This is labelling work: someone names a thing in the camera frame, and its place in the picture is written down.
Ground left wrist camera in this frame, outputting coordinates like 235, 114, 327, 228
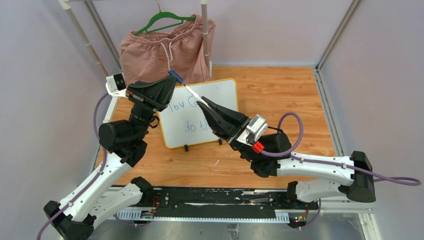
105, 73, 127, 98

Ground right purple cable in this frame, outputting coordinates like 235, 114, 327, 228
252, 112, 422, 229

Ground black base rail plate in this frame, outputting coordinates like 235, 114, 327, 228
120, 186, 320, 221

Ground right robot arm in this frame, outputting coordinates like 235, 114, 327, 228
197, 96, 376, 209

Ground wire whiteboard stand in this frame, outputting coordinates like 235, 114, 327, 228
183, 138, 223, 152

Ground yellow framed whiteboard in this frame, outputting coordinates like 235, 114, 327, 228
158, 78, 238, 149

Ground white clothes rack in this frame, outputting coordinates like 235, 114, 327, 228
58, 0, 213, 125

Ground green clothes hanger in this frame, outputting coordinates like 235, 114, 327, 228
133, 3, 196, 36

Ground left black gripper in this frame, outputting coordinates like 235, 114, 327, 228
126, 74, 179, 141

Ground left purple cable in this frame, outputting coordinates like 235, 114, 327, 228
35, 92, 153, 240

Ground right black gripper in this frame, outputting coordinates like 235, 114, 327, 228
197, 97, 261, 163

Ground purple cable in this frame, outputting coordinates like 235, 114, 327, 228
252, 112, 422, 229
35, 92, 153, 240

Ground white blue whiteboard marker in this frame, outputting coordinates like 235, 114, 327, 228
183, 84, 210, 108

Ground pink drawstring shorts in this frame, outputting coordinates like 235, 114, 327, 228
119, 14, 212, 85

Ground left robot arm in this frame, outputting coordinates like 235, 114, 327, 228
43, 70, 183, 240

